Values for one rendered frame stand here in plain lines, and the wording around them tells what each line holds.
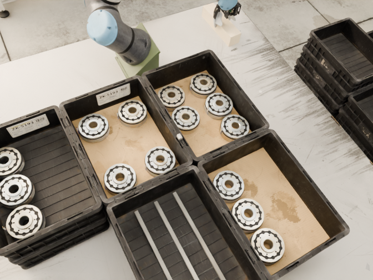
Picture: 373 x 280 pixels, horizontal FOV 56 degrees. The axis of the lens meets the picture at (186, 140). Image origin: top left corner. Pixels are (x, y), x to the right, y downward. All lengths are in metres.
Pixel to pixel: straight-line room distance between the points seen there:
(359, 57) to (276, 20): 1.01
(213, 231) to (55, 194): 0.51
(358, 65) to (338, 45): 0.17
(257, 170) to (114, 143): 0.50
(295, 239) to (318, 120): 0.61
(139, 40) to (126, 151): 0.48
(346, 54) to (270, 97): 0.78
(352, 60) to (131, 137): 1.43
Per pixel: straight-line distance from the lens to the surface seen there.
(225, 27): 1.75
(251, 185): 1.21
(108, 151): 1.23
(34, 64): 1.70
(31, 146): 1.30
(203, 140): 1.25
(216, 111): 1.29
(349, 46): 2.32
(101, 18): 1.38
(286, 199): 1.22
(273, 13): 3.16
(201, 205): 1.15
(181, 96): 1.32
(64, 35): 2.85
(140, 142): 1.24
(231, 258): 1.12
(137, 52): 1.46
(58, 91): 1.58
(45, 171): 1.24
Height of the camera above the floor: 1.90
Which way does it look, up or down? 59 degrees down
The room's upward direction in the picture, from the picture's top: 9 degrees clockwise
